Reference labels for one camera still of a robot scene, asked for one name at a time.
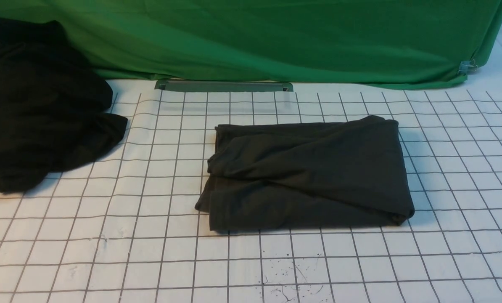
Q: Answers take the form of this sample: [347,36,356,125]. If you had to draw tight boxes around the black crumpled cloth pile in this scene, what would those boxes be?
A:
[0,17,128,194]

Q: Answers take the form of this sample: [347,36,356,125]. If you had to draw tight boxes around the white grid table mat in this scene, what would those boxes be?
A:
[0,78,502,303]

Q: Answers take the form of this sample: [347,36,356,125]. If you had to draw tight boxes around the gray long-sleeved shirt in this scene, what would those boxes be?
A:
[195,115,415,232]

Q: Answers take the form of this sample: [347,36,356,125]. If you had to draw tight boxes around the silver binder clip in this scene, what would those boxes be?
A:
[458,59,478,75]

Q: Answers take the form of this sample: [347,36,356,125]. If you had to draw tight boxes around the gray metal bar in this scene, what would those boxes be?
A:
[155,79,293,93]

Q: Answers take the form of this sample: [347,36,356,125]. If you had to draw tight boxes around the green backdrop cloth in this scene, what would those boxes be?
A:
[0,0,502,90]

